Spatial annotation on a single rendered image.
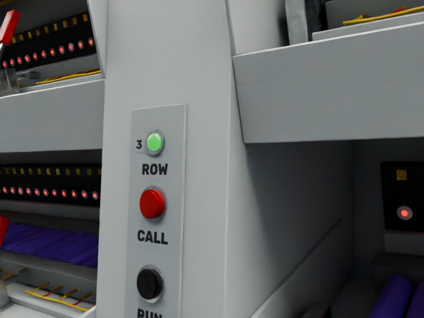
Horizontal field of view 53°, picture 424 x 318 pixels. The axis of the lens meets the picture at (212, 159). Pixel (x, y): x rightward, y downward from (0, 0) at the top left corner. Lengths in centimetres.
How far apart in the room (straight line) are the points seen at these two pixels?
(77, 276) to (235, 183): 22
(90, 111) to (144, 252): 10
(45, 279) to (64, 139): 17
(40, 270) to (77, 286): 5
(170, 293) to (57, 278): 21
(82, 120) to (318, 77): 17
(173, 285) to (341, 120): 12
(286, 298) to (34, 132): 22
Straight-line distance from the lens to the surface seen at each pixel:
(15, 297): 45
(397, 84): 19
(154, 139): 24
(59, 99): 32
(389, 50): 19
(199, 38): 24
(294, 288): 28
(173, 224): 23
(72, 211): 58
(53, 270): 43
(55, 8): 73
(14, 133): 38
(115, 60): 28
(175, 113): 23
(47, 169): 60
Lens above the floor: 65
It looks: 3 degrees up
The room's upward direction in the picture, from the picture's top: 2 degrees clockwise
